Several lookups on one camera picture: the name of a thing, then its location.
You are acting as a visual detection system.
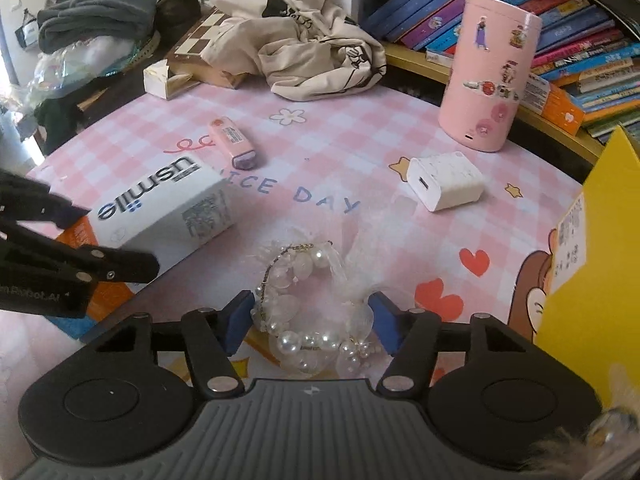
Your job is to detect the pink checked table mat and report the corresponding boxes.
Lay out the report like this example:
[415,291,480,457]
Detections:
[0,77,601,411]

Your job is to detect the row of colourful books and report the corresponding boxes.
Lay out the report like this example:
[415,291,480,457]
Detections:
[360,0,640,141]

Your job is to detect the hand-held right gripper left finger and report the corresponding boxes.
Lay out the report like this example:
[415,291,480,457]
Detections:
[92,290,257,401]

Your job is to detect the pink eraser stick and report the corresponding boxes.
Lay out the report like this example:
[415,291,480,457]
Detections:
[207,117,259,171]

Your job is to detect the beige tote bag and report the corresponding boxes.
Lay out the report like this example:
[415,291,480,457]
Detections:
[197,0,388,102]

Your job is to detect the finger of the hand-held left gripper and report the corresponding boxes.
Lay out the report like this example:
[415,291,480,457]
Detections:
[0,222,161,287]
[0,167,92,232]

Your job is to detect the white and yellow bookshelf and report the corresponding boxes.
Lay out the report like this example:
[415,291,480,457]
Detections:
[325,0,640,186]

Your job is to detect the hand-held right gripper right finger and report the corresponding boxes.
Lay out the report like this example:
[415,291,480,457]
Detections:
[368,290,538,401]

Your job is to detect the white and orange toothpaste box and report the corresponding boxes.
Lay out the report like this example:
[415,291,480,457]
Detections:
[55,152,238,343]

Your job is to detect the white pearl scrunchie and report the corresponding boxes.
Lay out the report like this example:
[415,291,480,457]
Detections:
[250,200,398,378]

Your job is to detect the black bag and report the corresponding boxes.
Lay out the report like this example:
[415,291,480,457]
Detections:
[155,0,201,28]

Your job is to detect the pink cylinder with stickers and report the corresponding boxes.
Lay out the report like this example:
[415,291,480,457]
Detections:
[438,0,543,153]

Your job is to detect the white charger plug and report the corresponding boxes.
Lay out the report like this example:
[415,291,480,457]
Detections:
[406,151,486,213]

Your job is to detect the fuzzy beige pompom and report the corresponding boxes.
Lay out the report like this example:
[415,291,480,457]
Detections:
[520,360,640,480]

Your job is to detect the wooden chessboard box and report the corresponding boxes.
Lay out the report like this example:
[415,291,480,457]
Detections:
[167,7,251,91]

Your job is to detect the clear plastic bag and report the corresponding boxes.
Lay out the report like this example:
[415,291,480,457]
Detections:
[27,40,156,106]

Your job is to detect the yellow cardboard box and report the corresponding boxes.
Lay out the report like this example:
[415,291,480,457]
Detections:
[532,125,640,411]

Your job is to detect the grey blanket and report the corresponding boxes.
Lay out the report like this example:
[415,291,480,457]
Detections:
[37,0,158,55]

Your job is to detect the white tissue box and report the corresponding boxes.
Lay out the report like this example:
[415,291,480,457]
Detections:
[143,59,201,101]

